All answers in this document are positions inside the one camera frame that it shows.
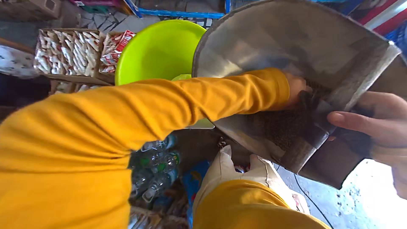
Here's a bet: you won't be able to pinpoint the person's left hand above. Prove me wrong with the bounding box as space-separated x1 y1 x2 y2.
280 65 314 111

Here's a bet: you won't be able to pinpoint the person's right hand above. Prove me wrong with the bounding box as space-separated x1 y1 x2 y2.
327 91 407 166

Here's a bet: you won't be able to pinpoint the black curved tool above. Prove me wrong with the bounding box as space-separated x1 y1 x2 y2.
298 90 318 112

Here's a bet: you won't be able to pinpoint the large grey metal hopper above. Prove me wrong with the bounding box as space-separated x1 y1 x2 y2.
192 0 402 190

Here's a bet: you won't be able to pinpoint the person's right forearm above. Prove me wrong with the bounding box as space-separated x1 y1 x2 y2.
392 164 407 200

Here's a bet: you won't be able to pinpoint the person's left forearm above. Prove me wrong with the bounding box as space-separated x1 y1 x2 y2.
127 67 290 151

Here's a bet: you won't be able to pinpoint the pile of dark grains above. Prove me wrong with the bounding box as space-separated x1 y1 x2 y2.
245 80 333 152

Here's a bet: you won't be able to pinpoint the red and white striped object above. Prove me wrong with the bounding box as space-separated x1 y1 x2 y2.
358 0 407 36

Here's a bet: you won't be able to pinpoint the small lime green bowl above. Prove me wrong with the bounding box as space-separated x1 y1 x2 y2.
172 74 216 130

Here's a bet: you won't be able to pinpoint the person's legs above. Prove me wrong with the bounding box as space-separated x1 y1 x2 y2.
193 137 311 216

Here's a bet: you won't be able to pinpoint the person's body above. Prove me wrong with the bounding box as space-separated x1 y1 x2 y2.
193 179 333 229

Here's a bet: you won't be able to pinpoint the blue metal rack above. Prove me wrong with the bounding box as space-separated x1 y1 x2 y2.
124 0 231 19

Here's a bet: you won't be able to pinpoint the blue printed bag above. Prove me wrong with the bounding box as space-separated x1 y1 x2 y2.
181 160 211 229

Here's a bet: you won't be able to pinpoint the large lime green basin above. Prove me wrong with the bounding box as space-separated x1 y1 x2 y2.
115 19 207 86

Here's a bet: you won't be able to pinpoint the pile of clear plastic bottles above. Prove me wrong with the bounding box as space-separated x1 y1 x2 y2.
128 134 180 204

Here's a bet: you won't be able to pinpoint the pile of red packets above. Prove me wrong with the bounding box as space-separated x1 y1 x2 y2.
99 30 136 73

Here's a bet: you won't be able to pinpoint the small brown cardboard box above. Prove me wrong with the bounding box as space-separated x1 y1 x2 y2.
95 31 123 85

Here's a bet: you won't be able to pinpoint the pile of mixed snack packets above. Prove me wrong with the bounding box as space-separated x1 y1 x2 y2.
128 188 191 229

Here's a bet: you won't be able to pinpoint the wide brown cardboard box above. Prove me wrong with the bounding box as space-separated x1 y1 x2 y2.
34 28 110 86

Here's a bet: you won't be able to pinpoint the purple plastic crate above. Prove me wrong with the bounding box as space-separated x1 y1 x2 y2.
69 0 123 7

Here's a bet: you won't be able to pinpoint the rows of white packets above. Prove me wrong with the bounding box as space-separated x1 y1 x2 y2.
34 29 100 76

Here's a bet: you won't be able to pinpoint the brown carton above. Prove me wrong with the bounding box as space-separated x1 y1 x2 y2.
0 0 62 21

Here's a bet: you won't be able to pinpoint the white cloth with dark spots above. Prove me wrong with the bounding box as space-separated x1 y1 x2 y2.
0 45 39 79

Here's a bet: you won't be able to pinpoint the thin black cable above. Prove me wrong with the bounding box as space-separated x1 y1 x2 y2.
293 173 334 229

